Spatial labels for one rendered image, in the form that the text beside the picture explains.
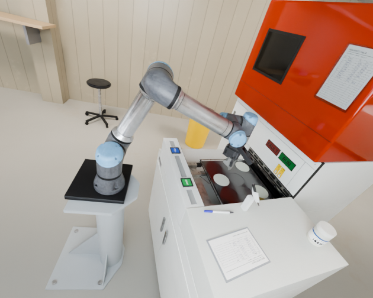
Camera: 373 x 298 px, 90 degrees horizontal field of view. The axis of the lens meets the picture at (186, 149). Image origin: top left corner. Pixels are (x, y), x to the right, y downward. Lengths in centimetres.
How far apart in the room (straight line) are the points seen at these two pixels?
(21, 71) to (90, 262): 322
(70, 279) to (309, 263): 146
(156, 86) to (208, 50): 268
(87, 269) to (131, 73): 274
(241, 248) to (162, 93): 66
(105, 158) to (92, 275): 105
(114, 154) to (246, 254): 68
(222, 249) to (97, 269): 114
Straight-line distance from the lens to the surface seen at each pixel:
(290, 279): 90
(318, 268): 101
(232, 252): 82
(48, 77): 366
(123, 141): 97
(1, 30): 404
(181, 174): 100
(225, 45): 338
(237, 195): 111
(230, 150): 105
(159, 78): 71
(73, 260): 180
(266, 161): 131
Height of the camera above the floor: 164
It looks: 35 degrees down
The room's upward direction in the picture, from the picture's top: 16 degrees clockwise
